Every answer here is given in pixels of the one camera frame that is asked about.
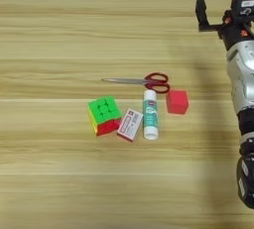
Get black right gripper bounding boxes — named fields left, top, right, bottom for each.
left=194, top=0, right=254, bottom=51

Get red cube block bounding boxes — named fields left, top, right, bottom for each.
left=165, top=89, right=191, bottom=116

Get white teal glue stick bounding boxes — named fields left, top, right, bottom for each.
left=142, top=89, right=160, bottom=141

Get green red puzzle cube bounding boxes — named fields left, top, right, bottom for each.
left=87, top=95, right=122, bottom=137

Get small black box white label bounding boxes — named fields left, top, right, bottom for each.
left=230, top=0, right=254, bottom=21

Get red handled scissors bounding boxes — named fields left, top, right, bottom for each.
left=100, top=71, right=171, bottom=94

